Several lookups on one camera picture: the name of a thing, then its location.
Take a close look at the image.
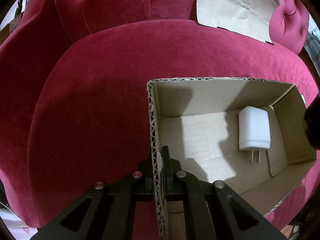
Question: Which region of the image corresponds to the cardboard box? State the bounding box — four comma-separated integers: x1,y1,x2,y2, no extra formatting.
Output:
147,77,317,239

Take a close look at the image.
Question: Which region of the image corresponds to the large white charger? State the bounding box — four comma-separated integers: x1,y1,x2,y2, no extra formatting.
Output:
239,106,271,163

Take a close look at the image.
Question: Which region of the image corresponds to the red velvet armchair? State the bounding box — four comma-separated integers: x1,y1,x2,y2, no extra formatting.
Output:
1,0,319,239

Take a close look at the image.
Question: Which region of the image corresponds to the brown paper sheet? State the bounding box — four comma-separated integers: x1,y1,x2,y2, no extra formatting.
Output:
196,0,280,43

